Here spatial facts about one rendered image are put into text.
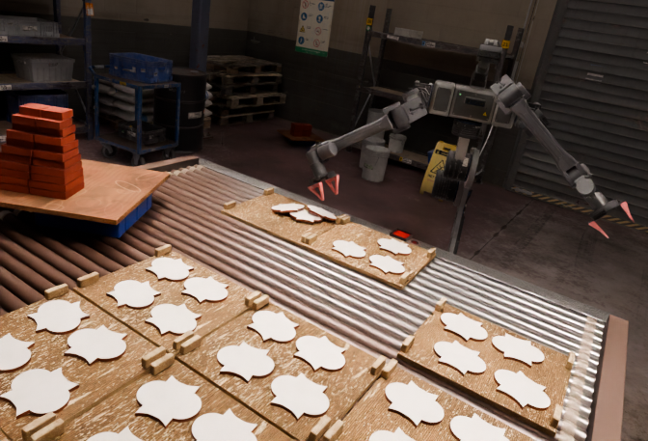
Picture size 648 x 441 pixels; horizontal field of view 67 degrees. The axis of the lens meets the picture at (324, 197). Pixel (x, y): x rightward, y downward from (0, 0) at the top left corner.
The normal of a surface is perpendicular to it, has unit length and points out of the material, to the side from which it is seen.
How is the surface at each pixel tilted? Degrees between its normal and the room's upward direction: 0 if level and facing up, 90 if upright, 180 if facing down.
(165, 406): 0
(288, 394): 0
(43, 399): 0
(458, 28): 90
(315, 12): 90
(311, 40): 90
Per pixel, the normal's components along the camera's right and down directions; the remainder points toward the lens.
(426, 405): 0.15, -0.92
